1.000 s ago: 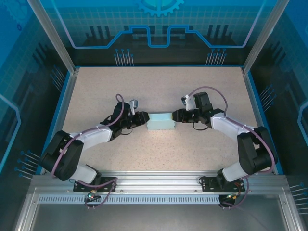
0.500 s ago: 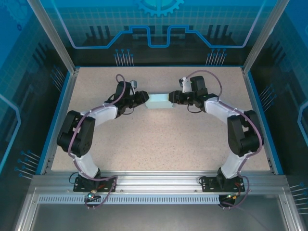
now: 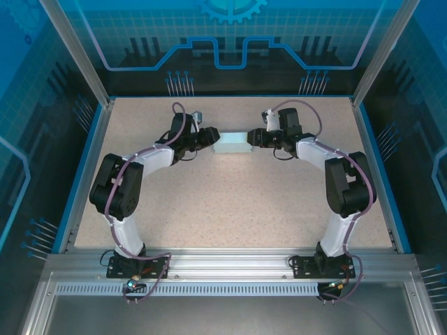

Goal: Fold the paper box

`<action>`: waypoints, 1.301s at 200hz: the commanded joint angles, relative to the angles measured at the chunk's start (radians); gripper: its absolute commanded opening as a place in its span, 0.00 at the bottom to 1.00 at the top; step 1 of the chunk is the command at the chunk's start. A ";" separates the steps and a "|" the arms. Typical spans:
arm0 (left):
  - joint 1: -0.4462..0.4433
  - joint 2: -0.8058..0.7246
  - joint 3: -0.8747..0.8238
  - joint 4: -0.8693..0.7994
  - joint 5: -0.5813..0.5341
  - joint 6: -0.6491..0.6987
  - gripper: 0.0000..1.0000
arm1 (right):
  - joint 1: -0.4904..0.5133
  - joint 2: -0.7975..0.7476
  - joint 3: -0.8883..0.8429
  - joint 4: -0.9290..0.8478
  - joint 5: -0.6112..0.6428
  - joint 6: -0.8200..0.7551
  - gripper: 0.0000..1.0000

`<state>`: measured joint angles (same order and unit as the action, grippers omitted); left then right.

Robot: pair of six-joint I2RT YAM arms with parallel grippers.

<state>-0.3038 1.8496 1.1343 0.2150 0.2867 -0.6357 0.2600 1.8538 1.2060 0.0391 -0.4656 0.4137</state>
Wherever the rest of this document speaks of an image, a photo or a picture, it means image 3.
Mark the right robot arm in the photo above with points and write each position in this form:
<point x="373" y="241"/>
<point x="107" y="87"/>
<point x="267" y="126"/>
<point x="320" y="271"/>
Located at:
<point x="349" y="188"/>

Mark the aluminium side rail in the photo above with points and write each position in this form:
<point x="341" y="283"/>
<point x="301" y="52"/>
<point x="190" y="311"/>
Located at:
<point x="365" y="139"/>
<point x="98" y="139"/>

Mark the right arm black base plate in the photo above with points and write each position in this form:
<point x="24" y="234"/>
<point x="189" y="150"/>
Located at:
<point x="304" y="267"/>

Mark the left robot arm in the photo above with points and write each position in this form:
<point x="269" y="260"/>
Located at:
<point x="115" y="188"/>

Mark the aluminium corner post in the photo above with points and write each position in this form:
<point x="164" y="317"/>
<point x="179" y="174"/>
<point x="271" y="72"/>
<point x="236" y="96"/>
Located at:
<point x="378" y="59"/>
<point x="84" y="59"/>

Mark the aluminium mounting rail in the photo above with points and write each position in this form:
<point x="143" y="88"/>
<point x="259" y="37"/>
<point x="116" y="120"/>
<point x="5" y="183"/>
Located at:
<point x="227" y="261"/>

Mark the aluminium lower frame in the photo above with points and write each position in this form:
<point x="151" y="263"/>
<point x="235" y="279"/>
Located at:
<point x="38" y="314"/>

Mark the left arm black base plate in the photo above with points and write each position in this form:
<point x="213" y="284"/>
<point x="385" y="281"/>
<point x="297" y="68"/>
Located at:
<point x="118" y="268"/>

